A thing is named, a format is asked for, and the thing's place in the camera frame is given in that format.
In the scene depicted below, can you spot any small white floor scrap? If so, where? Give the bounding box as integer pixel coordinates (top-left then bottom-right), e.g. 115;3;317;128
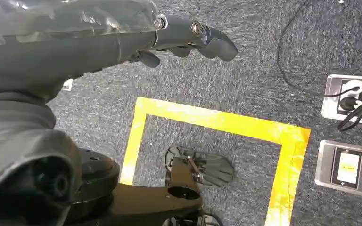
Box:
62;78;74;92

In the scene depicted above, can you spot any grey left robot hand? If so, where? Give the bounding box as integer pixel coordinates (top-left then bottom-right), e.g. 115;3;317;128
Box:
0;0;239;104

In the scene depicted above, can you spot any grey sleeved left robot arm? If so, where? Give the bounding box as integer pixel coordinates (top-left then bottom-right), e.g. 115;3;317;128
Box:
0;91;83;226

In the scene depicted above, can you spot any black mains cord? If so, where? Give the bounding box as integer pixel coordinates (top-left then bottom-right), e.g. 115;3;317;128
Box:
276;0;360;98

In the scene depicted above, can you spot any black robot leg and foot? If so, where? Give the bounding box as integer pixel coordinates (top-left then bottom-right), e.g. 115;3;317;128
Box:
106;145;235;226

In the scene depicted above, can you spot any thick black socket cable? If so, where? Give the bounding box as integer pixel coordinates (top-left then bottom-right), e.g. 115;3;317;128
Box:
337;92;362;133

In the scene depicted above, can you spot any black robot hip joint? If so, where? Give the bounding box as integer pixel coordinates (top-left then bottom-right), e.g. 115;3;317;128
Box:
65;147;121;223

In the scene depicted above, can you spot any steel floor socket with plugs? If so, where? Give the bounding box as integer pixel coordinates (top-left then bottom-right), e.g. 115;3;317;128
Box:
321;73;362;126

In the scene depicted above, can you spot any steel floor socket yellow label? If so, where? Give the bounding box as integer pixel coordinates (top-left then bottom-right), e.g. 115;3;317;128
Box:
314;139;362;198

